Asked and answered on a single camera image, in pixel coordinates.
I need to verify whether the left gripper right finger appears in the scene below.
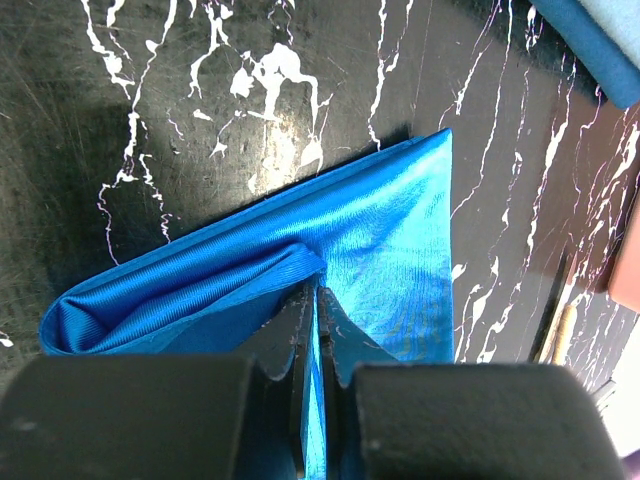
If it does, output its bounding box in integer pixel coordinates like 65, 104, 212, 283
317, 288, 626, 479

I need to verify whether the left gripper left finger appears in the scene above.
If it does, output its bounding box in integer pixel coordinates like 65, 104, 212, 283
1, 282, 315, 479

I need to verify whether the blue cloth napkin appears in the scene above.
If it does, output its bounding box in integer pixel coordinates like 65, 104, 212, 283
39, 130, 454, 479

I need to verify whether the grey folded napkin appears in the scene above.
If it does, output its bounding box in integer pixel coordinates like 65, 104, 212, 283
532, 1, 639, 109

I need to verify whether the pink divided tray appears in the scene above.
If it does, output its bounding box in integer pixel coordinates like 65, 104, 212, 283
608, 199, 640, 313

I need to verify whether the knife with green handle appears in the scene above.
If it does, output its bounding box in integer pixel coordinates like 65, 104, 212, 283
528, 252, 573, 363

